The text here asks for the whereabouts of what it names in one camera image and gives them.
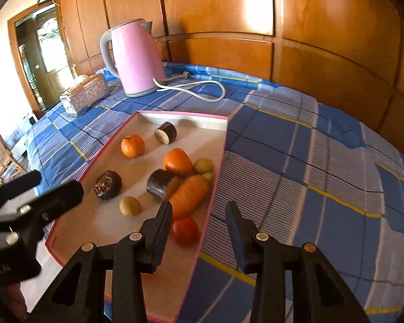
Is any blue checked tablecloth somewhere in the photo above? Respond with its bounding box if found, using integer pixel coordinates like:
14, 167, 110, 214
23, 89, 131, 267
20, 62, 404, 323

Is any silver embossed tissue box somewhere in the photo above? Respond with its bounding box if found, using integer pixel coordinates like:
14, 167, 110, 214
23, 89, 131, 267
60, 73, 108, 117

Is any person's left hand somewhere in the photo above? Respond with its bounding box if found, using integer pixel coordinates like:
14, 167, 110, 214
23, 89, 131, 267
0, 281, 28, 323

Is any dark cup behind orange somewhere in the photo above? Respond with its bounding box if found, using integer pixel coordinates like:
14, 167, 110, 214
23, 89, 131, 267
154, 121, 177, 145

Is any yellow green small fruit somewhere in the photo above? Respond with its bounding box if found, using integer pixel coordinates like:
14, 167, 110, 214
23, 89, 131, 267
193, 158, 215, 175

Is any orange tangerine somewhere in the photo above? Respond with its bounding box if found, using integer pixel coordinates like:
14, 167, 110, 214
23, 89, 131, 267
121, 135, 145, 159

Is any wooden framed glass door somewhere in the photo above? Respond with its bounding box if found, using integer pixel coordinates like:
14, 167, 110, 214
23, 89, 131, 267
7, 2, 73, 115

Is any white kettle power cord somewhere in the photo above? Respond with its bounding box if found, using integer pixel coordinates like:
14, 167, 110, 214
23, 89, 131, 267
153, 71, 226, 102

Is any pink electric kettle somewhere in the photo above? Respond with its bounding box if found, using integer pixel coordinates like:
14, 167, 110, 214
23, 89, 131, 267
100, 18, 166, 98

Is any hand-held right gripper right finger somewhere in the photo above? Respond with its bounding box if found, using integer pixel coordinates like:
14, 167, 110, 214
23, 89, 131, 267
225, 201, 371, 323

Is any small yellow-green ball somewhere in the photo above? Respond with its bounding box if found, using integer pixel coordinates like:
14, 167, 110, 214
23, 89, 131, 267
119, 196, 142, 216

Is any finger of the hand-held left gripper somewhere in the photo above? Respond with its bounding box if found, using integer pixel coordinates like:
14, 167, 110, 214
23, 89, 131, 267
0, 180, 85, 243
0, 170, 42, 209

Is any brown oval fruit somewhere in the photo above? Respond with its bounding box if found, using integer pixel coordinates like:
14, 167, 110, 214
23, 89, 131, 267
164, 175, 182, 201

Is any red tomato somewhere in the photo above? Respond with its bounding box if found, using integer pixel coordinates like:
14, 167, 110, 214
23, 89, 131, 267
170, 217, 200, 246

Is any rattan chair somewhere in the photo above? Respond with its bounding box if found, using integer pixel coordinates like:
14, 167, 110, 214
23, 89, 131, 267
0, 131, 25, 185

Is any smooth orange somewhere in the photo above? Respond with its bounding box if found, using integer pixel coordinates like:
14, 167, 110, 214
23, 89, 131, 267
162, 148, 193, 176

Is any pink rimmed cardboard tray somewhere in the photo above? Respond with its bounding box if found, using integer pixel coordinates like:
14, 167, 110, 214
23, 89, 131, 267
45, 110, 229, 322

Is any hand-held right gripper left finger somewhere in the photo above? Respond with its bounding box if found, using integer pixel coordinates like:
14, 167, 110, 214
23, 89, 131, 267
27, 201, 174, 323

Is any orange carrot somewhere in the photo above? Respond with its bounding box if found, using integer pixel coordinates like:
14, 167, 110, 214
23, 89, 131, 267
168, 174, 210, 221

